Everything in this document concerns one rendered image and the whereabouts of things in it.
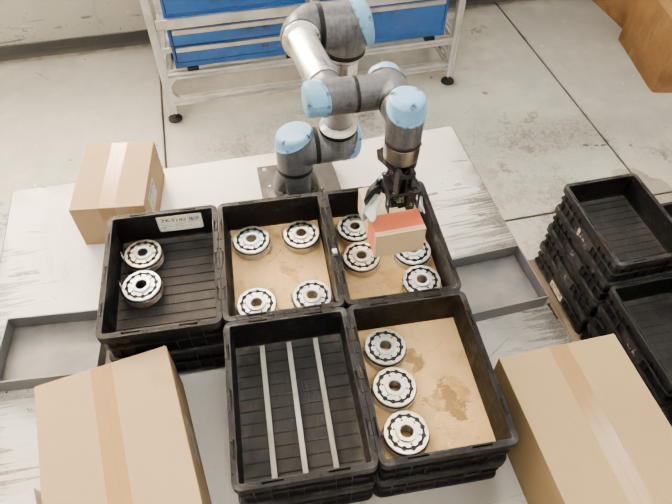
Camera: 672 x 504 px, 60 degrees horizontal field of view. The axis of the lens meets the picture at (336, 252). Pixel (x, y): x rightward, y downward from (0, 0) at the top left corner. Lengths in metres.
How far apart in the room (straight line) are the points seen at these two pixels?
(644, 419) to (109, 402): 1.18
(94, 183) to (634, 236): 1.89
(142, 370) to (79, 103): 2.63
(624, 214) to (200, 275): 1.61
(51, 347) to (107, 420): 0.46
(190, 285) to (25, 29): 2.95
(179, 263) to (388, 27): 2.16
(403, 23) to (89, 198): 2.15
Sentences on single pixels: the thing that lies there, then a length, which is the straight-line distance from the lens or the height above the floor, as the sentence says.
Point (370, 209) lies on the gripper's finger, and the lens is 1.33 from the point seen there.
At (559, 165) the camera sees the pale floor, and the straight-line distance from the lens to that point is 3.36.
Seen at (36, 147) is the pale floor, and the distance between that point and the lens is 3.65.
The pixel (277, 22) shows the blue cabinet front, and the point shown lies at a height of 0.52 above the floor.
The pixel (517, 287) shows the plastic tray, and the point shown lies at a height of 0.70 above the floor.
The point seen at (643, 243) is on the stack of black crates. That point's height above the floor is 0.49.
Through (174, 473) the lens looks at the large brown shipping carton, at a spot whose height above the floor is 0.90.
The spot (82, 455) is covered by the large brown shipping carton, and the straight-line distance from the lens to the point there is 1.40.
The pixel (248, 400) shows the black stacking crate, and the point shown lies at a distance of 1.43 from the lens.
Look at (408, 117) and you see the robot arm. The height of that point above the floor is 1.43.
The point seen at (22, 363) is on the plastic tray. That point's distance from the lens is 1.82.
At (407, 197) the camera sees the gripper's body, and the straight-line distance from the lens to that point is 1.26.
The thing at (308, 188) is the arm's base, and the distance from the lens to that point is 1.89.
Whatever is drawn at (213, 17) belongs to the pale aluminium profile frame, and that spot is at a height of 0.60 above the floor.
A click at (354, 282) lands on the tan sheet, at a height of 0.83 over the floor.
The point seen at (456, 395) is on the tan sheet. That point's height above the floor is 0.83.
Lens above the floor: 2.12
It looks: 51 degrees down
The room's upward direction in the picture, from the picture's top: straight up
